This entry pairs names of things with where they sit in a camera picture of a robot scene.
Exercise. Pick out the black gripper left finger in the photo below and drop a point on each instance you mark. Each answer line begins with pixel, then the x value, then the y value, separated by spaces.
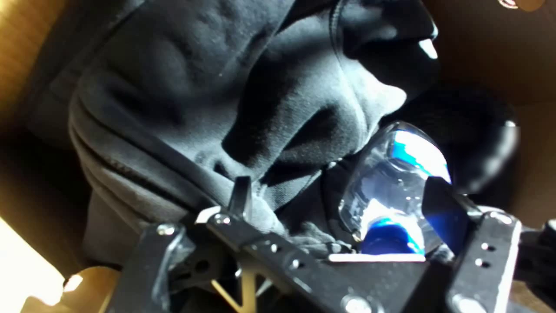
pixel 272 246

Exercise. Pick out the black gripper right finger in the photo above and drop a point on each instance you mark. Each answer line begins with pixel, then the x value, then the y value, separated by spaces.
pixel 487 261

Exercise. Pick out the clear bottle with blue cap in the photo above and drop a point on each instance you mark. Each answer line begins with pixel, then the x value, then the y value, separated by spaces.
pixel 393 185

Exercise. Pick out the open cardboard box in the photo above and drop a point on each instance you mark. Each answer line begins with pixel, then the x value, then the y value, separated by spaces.
pixel 510 58

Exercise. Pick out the black cloth item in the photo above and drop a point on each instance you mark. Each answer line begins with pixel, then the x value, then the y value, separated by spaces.
pixel 470 128

